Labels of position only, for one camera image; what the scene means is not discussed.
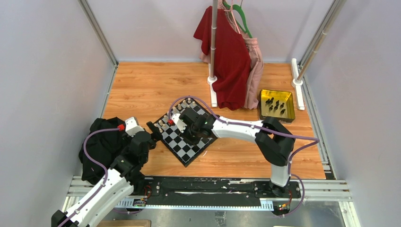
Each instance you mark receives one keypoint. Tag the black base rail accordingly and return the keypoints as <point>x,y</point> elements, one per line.
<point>216,192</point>

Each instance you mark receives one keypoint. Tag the red shirt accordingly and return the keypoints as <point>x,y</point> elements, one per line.
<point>231,65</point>

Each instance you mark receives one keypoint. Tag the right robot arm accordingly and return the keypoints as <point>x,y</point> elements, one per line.
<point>273,140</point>

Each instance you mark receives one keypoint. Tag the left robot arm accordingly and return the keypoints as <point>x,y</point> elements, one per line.
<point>120,180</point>

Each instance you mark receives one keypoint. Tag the white rack base foot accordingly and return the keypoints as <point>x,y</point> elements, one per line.
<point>210,80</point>

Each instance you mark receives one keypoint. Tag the black cloth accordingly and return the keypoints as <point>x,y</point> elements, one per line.
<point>104,147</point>

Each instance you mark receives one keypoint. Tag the yellow tray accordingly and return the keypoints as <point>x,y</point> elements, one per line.
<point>277,104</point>

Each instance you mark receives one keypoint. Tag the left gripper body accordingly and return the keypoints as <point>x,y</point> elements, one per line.
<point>128,136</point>

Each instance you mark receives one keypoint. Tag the black and white chessboard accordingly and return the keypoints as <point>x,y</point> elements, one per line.
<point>183,145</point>

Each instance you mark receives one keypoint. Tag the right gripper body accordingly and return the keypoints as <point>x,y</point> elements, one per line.
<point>191,135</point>

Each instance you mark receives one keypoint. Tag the green hanger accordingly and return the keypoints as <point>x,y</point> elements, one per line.
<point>238,9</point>

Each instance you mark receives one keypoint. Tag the pink garment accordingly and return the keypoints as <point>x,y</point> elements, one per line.
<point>256,66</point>

